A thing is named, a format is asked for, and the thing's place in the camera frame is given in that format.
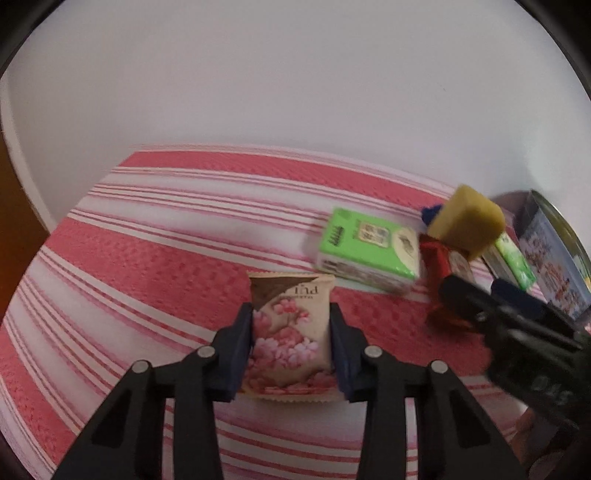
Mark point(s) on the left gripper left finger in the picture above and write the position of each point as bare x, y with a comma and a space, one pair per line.
124, 437

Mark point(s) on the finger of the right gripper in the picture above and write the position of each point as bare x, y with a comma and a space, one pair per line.
528, 305
479, 310

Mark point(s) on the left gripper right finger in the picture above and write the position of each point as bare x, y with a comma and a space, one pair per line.
456, 439

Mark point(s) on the green tea tissue pack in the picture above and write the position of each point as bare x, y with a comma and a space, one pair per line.
506, 261

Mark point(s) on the red snack packet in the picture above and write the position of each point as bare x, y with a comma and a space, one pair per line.
441, 261

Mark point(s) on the yellow sponge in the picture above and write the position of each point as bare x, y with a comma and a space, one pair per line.
469, 222

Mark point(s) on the blue scrunchie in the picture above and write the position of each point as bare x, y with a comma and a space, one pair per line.
428, 214

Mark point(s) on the pink floral snack packet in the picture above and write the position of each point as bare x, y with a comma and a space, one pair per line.
291, 356

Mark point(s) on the right hand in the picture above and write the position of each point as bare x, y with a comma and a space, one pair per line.
534, 434

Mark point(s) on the round metal cookie tin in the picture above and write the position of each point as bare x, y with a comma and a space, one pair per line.
556, 255

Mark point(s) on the wooden door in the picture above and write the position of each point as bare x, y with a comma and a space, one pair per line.
21, 232

